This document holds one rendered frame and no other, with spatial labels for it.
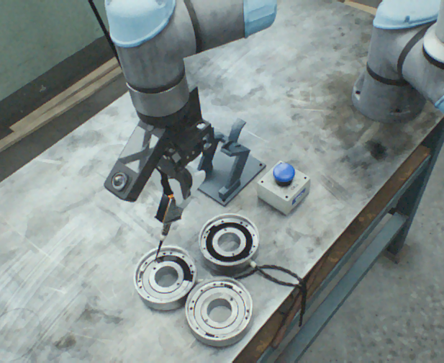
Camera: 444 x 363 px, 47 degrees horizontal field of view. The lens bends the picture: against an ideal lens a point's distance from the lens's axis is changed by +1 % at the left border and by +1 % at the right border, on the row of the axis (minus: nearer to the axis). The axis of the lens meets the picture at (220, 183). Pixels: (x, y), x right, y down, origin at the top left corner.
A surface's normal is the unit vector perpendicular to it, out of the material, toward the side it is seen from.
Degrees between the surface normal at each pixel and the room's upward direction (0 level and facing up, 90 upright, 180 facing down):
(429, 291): 0
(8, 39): 90
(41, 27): 90
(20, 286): 0
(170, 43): 80
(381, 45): 90
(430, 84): 94
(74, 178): 0
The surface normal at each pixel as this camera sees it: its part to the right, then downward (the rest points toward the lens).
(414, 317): -0.07, -0.62
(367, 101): -0.78, 0.30
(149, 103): -0.25, 0.76
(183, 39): 0.39, 0.56
